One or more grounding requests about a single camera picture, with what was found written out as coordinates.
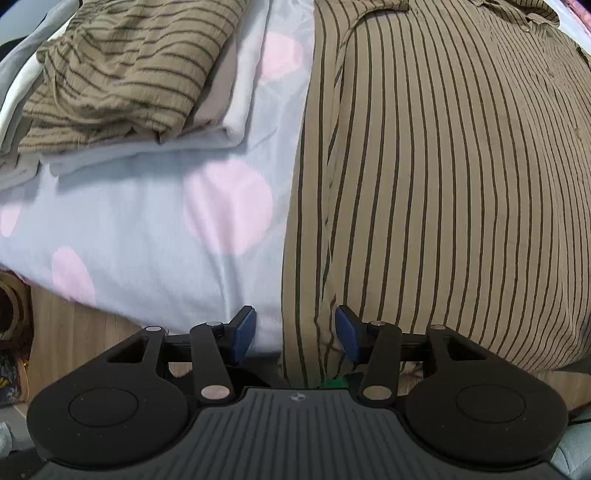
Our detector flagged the olive striped shirt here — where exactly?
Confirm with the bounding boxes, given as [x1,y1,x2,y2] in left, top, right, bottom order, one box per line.
[279,0,591,391]

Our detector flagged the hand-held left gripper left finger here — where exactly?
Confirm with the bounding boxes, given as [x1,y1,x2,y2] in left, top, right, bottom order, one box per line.
[108,305,257,407]

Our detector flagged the person's blue jeans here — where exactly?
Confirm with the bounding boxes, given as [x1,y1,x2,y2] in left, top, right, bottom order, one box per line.
[551,415,591,480]

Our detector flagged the pale blue folded garment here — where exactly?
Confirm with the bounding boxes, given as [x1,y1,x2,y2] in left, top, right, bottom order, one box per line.
[0,0,79,104]

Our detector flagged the folded olive striped garment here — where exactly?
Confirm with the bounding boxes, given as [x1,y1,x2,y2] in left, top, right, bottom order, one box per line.
[18,0,252,155]

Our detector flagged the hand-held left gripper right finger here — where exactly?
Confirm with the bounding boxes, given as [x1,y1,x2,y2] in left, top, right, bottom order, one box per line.
[335,305,485,407]

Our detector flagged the stack of folded clothes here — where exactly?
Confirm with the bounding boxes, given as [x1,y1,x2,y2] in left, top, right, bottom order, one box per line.
[0,0,319,192]

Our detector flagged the brown patterned object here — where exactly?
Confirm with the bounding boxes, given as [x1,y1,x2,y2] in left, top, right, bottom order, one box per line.
[0,270,33,407]

